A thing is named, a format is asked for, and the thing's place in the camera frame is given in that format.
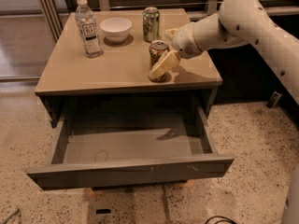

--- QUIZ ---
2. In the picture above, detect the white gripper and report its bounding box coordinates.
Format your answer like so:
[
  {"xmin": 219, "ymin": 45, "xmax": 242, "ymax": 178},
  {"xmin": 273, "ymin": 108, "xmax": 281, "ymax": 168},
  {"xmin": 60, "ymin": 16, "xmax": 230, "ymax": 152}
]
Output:
[{"xmin": 150, "ymin": 22, "xmax": 202, "ymax": 78}]

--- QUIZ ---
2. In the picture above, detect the orange soda can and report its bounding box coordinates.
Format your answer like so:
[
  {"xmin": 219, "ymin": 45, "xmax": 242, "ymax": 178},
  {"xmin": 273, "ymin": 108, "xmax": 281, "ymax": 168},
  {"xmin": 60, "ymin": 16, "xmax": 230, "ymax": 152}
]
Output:
[{"xmin": 149, "ymin": 39, "xmax": 170, "ymax": 82}]

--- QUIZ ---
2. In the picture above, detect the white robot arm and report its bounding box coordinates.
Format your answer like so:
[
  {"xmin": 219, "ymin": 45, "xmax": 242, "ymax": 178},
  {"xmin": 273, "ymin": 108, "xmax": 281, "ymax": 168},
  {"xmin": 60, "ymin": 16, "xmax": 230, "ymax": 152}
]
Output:
[{"xmin": 149, "ymin": 0, "xmax": 299, "ymax": 224}]

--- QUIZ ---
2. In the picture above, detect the green soda can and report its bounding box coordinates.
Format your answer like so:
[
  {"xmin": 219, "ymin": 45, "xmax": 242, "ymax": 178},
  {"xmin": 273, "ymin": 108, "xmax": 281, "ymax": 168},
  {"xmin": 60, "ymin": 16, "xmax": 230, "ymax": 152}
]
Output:
[{"xmin": 143, "ymin": 7, "xmax": 160, "ymax": 42}]

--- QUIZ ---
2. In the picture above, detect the open grey top drawer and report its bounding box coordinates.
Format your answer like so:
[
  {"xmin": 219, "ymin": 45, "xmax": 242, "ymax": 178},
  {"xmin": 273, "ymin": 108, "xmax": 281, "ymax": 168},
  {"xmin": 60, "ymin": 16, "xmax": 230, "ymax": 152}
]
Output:
[{"xmin": 26, "ymin": 106, "xmax": 234, "ymax": 190}]

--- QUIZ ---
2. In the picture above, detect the white ceramic bowl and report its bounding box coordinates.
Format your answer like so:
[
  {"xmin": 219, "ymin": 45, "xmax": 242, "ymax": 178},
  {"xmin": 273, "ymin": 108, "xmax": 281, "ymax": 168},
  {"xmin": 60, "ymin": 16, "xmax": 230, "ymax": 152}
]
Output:
[{"xmin": 100, "ymin": 18, "xmax": 132, "ymax": 43}]

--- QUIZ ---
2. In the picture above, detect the clear plastic water bottle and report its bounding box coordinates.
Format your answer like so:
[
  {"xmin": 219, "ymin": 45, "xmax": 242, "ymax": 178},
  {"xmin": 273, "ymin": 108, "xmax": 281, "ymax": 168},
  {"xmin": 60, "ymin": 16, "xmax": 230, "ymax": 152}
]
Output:
[{"xmin": 75, "ymin": 0, "xmax": 103, "ymax": 58}]

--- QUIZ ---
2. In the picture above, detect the small dark floor object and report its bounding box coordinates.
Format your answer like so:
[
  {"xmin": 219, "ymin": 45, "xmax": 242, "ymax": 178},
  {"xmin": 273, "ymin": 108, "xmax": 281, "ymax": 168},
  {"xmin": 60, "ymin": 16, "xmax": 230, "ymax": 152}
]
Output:
[{"xmin": 266, "ymin": 91, "xmax": 282, "ymax": 108}]

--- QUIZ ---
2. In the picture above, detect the grey rod on floor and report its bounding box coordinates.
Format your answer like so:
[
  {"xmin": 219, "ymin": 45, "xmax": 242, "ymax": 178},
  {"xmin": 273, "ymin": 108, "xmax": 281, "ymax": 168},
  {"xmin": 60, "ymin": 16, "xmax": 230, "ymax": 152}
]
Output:
[{"xmin": 0, "ymin": 208, "xmax": 20, "ymax": 224}]

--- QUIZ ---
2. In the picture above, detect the black cable on floor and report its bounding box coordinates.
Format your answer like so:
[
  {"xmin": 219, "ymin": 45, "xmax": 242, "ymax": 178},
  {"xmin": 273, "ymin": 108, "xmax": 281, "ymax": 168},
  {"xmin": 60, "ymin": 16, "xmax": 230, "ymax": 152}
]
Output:
[{"xmin": 204, "ymin": 215, "xmax": 238, "ymax": 224}]

